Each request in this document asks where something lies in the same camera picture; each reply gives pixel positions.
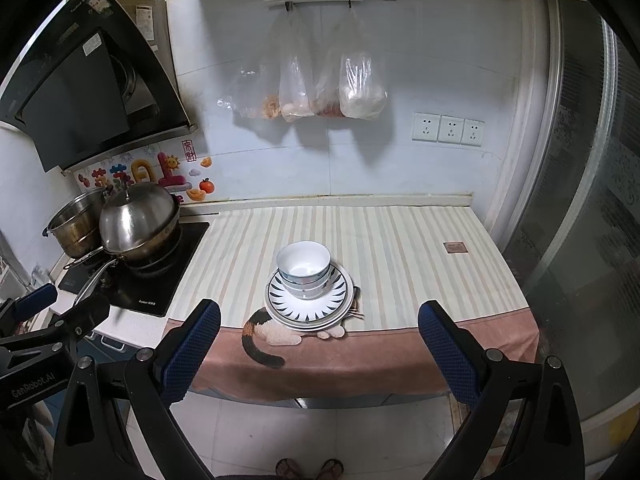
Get white plate blue leaf pattern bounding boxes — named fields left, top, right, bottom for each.
left=265, top=262, right=355, bottom=322

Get long steel handle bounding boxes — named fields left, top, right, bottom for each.
left=74, top=259, right=117, bottom=307

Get person's foot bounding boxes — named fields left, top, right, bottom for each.
left=275, top=457, right=303, bottom=480
left=315, top=458, right=345, bottom=480

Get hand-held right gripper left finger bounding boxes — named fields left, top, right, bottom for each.
left=52, top=299, right=222, bottom=480

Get black cooktop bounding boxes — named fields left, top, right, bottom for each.
left=57, top=220, right=211, bottom=318

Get steel wok lid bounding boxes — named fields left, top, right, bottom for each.
left=99, top=181, right=181, bottom=253

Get person's right foot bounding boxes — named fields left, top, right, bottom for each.
left=315, top=458, right=345, bottom=480

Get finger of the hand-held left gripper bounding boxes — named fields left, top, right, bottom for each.
left=0, top=282, right=58, bottom=334
left=0, top=294, right=111, bottom=361

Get clear plastic bag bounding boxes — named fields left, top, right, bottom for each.
left=278, top=10, right=321, bottom=124
left=339, top=7, right=388, bottom=121
left=312, top=25, right=347, bottom=119
left=217, top=12, right=282, bottom=122

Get colourful wall stickers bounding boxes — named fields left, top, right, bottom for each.
left=75, top=139, right=217, bottom=206

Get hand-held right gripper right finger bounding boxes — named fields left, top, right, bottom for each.
left=417, top=300, right=586, bottom=480

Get person's left foot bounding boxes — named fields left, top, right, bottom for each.
left=275, top=457, right=303, bottom=480

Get steel stockpot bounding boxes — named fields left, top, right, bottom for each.
left=44, top=187, right=108, bottom=259

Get striped table cloth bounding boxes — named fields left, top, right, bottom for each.
left=162, top=205, right=541, bottom=403

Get steel wok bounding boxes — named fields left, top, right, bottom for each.
left=62, top=220, right=182, bottom=271

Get white wall socket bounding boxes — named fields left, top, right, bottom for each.
left=438, top=115, right=466, bottom=145
left=461, top=118, right=486, bottom=148
left=412, top=112, right=442, bottom=142

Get frosted glass sliding door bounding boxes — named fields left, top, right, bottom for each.
left=500, top=0, right=640, bottom=436

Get black range hood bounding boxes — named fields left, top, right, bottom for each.
left=0, top=0, right=198, bottom=173

